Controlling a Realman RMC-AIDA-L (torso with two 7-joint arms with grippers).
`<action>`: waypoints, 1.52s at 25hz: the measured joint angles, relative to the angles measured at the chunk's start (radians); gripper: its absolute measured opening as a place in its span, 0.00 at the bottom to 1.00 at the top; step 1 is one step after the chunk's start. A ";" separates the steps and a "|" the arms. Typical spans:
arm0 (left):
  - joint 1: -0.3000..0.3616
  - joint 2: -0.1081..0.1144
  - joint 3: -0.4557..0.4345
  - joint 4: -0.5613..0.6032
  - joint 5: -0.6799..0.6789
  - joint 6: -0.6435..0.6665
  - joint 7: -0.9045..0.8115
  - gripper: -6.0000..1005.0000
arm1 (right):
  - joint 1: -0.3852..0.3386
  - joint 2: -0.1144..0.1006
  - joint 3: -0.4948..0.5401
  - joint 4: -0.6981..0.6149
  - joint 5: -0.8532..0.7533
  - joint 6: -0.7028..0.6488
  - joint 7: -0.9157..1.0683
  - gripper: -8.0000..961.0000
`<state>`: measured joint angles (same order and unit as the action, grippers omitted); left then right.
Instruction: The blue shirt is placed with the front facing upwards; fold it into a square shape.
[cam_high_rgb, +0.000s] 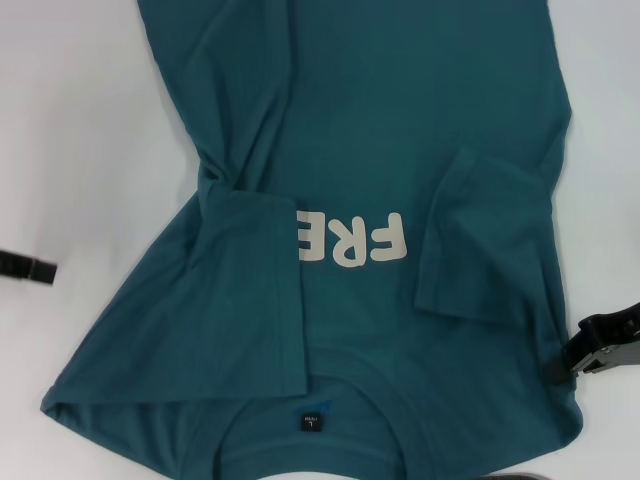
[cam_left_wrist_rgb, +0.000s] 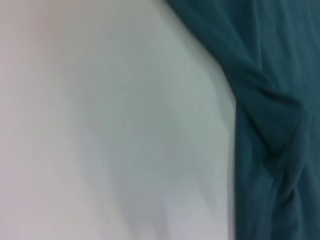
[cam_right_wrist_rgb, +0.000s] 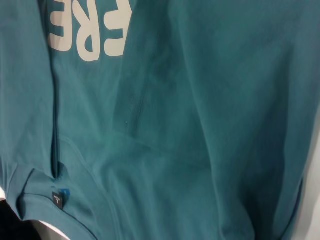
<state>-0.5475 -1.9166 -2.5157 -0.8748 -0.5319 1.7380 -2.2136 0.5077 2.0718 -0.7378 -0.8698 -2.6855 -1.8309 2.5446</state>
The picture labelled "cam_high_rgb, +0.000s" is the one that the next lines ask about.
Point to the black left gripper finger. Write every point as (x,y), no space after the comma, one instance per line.
(30,268)

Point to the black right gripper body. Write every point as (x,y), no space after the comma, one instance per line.
(615,327)

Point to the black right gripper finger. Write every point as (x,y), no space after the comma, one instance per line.
(562,362)
(607,359)

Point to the teal T-shirt with white print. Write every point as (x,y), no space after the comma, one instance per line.
(350,125)

